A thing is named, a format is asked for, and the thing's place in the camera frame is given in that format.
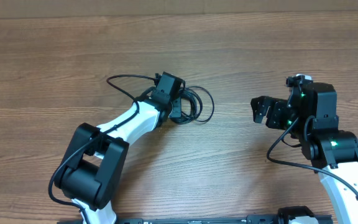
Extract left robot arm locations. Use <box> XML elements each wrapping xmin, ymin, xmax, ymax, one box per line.
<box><xmin>48</xmin><ymin>72</ymin><xmax>185</xmax><ymax>223</ymax></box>

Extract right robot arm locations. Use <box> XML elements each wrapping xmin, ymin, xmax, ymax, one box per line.
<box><xmin>250</xmin><ymin>74</ymin><xmax>358</xmax><ymax>223</ymax></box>

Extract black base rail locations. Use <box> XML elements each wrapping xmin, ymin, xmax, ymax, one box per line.
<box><xmin>56</xmin><ymin>205</ymin><xmax>334</xmax><ymax>224</ymax></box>

